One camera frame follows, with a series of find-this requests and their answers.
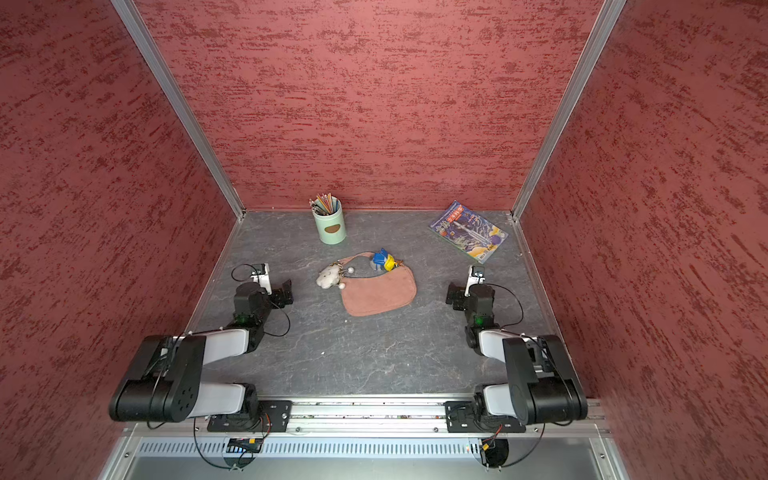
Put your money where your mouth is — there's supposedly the white plush keychain decoration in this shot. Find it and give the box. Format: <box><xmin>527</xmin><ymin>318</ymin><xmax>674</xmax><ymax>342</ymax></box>
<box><xmin>316</xmin><ymin>262</ymin><xmax>355</xmax><ymax>290</ymax></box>

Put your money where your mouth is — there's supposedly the pink corduroy shoulder bag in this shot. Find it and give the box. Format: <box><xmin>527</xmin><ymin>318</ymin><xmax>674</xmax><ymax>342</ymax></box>
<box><xmin>332</xmin><ymin>252</ymin><xmax>417</xmax><ymax>317</ymax></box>

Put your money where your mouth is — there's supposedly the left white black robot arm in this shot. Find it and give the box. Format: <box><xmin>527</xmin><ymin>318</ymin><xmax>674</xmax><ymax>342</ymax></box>
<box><xmin>108</xmin><ymin>280</ymin><xmax>293</xmax><ymax>426</ymax></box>

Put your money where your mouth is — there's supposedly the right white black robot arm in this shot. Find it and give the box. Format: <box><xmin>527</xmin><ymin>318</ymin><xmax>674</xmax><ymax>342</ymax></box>
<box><xmin>446</xmin><ymin>283</ymin><xmax>588</xmax><ymax>432</ymax></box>

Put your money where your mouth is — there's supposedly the colourful comic book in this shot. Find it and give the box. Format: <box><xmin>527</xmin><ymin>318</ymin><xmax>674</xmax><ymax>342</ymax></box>
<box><xmin>429</xmin><ymin>200</ymin><xmax>509</xmax><ymax>264</ymax></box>

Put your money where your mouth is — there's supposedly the grey plush yellow hat toy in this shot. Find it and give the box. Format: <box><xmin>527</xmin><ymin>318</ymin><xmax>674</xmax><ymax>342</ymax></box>
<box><xmin>370</xmin><ymin>249</ymin><xmax>401</xmax><ymax>272</ymax></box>

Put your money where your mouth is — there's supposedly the green pencil cup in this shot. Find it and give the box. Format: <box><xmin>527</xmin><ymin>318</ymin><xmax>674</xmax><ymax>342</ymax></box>
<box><xmin>312</xmin><ymin>204</ymin><xmax>347</xmax><ymax>245</ymax></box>

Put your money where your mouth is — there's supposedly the coloured pencils bundle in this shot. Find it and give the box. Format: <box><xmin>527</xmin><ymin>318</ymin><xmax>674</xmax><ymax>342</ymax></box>
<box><xmin>309</xmin><ymin>193</ymin><xmax>341</xmax><ymax>216</ymax></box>

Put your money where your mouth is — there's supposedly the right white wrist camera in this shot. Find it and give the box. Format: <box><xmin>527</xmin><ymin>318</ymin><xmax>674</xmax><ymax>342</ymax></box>
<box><xmin>464</xmin><ymin>265</ymin><xmax>485</xmax><ymax>297</ymax></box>

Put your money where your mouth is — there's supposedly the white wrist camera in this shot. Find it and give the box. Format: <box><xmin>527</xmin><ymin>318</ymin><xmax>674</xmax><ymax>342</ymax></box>
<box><xmin>250</xmin><ymin>263</ymin><xmax>272</xmax><ymax>295</ymax></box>
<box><xmin>464</xmin><ymin>265</ymin><xmax>485</xmax><ymax>297</ymax></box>

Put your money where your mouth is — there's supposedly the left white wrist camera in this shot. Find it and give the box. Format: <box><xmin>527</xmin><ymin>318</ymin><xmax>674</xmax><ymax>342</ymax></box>
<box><xmin>250</xmin><ymin>263</ymin><xmax>272</xmax><ymax>295</ymax></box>

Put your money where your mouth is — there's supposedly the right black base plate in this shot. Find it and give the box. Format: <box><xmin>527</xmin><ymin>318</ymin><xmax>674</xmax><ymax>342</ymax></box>
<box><xmin>444</xmin><ymin>401</ymin><xmax>526</xmax><ymax>434</ymax></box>

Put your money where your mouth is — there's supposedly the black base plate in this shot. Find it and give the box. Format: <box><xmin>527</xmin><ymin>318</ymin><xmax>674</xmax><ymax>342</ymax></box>
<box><xmin>207</xmin><ymin>400</ymin><xmax>293</xmax><ymax>433</ymax></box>
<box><xmin>444</xmin><ymin>401</ymin><xmax>526</xmax><ymax>434</ymax></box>

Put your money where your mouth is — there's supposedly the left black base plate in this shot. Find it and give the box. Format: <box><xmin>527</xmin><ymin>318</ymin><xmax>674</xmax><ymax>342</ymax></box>
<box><xmin>207</xmin><ymin>400</ymin><xmax>293</xmax><ymax>433</ymax></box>

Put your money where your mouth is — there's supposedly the aluminium front rail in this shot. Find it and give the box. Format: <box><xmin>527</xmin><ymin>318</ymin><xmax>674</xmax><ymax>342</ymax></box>
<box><xmin>122</xmin><ymin>394</ymin><xmax>610</xmax><ymax>438</ymax></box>

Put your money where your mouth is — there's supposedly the left aluminium corner post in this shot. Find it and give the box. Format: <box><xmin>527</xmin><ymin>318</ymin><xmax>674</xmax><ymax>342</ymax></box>
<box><xmin>111</xmin><ymin>0</ymin><xmax>246</xmax><ymax>222</ymax></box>

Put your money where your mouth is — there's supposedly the aluminium corner post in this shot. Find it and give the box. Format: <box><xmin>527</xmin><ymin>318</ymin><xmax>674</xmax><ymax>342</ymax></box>
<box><xmin>111</xmin><ymin>0</ymin><xmax>246</xmax><ymax>222</ymax></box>
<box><xmin>511</xmin><ymin>0</ymin><xmax>627</xmax><ymax>223</ymax></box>

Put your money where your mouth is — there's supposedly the right aluminium corner post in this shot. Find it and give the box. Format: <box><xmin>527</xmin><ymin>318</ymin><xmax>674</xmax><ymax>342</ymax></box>
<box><xmin>511</xmin><ymin>0</ymin><xmax>627</xmax><ymax>223</ymax></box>

